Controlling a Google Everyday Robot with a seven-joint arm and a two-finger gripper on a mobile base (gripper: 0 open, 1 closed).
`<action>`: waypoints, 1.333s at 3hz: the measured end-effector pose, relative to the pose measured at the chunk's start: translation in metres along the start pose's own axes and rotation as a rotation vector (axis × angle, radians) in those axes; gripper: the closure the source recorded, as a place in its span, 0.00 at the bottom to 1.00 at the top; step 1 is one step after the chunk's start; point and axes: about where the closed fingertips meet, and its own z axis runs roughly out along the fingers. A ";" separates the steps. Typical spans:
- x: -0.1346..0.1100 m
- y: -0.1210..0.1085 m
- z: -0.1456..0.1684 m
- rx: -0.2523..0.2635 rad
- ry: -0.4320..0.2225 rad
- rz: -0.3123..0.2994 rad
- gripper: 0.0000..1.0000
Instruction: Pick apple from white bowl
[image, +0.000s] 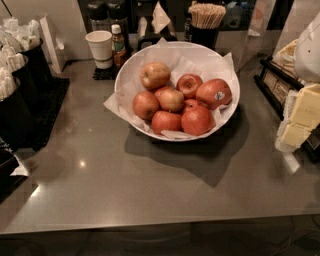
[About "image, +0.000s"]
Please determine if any black cutlery cup back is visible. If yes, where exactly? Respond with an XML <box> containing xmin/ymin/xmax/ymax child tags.
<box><xmin>22</xmin><ymin>40</ymin><xmax>53</xmax><ymax>92</ymax></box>

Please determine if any black tray at left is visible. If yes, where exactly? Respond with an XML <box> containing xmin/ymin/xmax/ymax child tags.
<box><xmin>0</xmin><ymin>149</ymin><xmax>27</xmax><ymax>203</ymax></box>

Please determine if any pale apple in centre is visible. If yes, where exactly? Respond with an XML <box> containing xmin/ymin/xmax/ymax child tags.
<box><xmin>159</xmin><ymin>89</ymin><xmax>184</xmax><ymax>112</ymax></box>

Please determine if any small hidden red apple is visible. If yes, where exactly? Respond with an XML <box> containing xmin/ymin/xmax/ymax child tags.
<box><xmin>182</xmin><ymin>99</ymin><xmax>198</xmax><ymax>113</ymax></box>

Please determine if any black condiment rack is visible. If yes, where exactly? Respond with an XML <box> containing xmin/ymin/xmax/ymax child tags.
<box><xmin>254</xmin><ymin>56</ymin><xmax>320</xmax><ymax>162</ymax></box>

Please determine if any bundle of wooden stirrers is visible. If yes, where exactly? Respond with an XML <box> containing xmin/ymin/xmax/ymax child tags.
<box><xmin>188</xmin><ymin>2</ymin><xmax>226</xmax><ymax>29</ymax></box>

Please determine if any black cutlery cup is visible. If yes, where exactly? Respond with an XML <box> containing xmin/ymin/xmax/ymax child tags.
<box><xmin>0</xmin><ymin>78</ymin><xmax>35</xmax><ymax>148</ymax></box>
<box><xmin>22</xmin><ymin>40</ymin><xmax>53</xmax><ymax>92</ymax></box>
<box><xmin>13</xmin><ymin>56</ymin><xmax>40</xmax><ymax>112</ymax></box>

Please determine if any black stirrer cup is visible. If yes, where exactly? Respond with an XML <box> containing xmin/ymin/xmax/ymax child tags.
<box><xmin>191</xmin><ymin>27</ymin><xmax>218</xmax><ymax>50</ymax></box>

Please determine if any white bowl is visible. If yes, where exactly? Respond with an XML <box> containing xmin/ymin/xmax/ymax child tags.
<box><xmin>113</xmin><ymin>40</ymin><xmax>241</xmax><ymax>143</ymax></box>

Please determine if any red apple at left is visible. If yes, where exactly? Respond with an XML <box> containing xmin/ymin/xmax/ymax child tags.
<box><xmin>132</xmin><ymin>91</ymin><xmax>160</xmax><ymax>120</ymax></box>

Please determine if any black cutlery cup front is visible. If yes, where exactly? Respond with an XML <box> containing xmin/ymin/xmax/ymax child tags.
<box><xmin>0</xmin><ymin>78</ymin><xmax>35</xmax><ymax>148</ymax></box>

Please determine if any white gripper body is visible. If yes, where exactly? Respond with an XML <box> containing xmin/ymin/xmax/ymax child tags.
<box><xmin>294</xmin><ymin>13</ymin><xmax>320</xmax><ymax>83</ymax></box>

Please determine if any white napkin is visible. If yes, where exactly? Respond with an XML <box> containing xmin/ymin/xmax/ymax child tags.
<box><xmin>151</xmin><ymin>2</ymin><xmax>170</xmax><ymax>34</ymax></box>

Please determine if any white paper cup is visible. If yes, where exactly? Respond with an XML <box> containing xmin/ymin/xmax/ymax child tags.
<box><xmin>85</xmin><ymin>30</ymin><xmax>113</xmax><ymax>69</ymax></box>

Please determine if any small black coaster mat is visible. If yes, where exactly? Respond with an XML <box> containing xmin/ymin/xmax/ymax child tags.
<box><xmin>93</xmin><ymin>67</ymin><xmax>119</xmax><ymax>80</ymax></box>

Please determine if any red apple front left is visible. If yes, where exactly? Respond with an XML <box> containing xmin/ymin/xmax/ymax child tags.
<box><xmin>151</xmin><ymin>111</ymin><xmax>181</xmax><ymax>135</ymax></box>

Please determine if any black napkin holder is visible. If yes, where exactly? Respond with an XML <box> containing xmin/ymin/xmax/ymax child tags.
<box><xmin>137</xmin><ymin>16</ymin><xmax>177</xmax><ymax>51</ymax></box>

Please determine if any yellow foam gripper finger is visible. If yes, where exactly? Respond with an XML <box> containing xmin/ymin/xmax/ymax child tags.
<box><xmin>275</xmin><ymin>83</ymin><xmax>320</xmax><ymax>153</ymax></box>
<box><xmin>272</xmin><ymin>39</ymin><xmax>298</xmax><ymax>67</ymax></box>

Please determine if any black pepper grinder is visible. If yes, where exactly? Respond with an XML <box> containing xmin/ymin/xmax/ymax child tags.
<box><xmin>87</xmin><ymin>0</ymin><xmax>110</xmax><ymax>31</ymax></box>

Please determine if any red apple with stem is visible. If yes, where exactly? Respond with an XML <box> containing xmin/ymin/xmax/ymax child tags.
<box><xmin>176</xmin><ymin>74</ymin><xmax>203</xmax><ymax>99</ymax></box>

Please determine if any red apple front right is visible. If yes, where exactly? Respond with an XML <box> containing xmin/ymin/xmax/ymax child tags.
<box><xmin>181</xmin><ymin>106</ymin><xmax>216</xmax><ymax>136</ymax></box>

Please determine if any yellowish apple at back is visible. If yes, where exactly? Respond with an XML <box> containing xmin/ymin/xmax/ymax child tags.
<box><xmin>139</xmin><ymin>62</ymin><xmax>171</xmax><ymax>90</ymax></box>

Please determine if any black cutlery cup middle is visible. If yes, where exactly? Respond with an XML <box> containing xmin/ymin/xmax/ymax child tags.
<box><xmin>13</xmin><ymin>56</ymin><xmax>40</xmax><ymax>112</ymax></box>

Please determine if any small sauce bottle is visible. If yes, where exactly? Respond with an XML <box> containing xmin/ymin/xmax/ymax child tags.
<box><xmin>111</xmin><ymin>24</ymin><xmax>127</xmax><ymax>68</ymax></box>

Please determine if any red apple with sticker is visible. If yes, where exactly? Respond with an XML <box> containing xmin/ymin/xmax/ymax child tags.
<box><xmin>196</xmin><ymin>78</ymin><xmax>232</xmax><ymax>110</ymax></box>

